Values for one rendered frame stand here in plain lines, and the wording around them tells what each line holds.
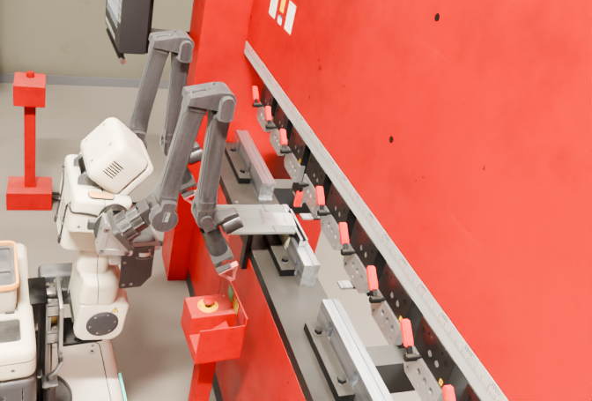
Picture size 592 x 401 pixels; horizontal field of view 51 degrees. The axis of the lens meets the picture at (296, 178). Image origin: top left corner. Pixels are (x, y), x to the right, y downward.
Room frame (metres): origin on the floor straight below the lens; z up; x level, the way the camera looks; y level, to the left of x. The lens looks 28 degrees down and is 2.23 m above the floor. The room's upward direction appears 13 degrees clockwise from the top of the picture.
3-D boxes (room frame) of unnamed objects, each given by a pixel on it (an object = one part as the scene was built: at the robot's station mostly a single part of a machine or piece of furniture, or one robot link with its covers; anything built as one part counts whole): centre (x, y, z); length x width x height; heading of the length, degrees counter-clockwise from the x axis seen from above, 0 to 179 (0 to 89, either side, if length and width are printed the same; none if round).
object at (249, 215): (1.93, 0.11, 1.00); 0.26 x 0.18 x 0.01; 115
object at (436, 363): (1.10, -0.43, 1.26); 0.15 x 0.09 x 0.17; 25
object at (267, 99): (2.37, 0.16, 1.26); 0.15 x 0.09 x 0.17; 25
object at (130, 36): (2.85, 0.97, 1.42); 0.45 x 0.12 x 0.36; 29
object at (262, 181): (2.49, 0.21, 0.92); 0.50 x 0.06 x 0.10; 25
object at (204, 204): (1.54, 0.24, 1.40); 0.11 x 0.06 x 0.43; 30
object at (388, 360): (1.60, -0.62, 0.81); 0.64 x 0.08 x 0.14; 115
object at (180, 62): (1.91, 0.46, 1.40); 0.11 x 0.06 x 0.43; 30
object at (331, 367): (1.41, -0.22, 0.89); 0.30 x 0.05 x 0.03; 25
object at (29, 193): (3.08, 1.55, 0.42); 0.25 x 0.20 x 0.83; 115
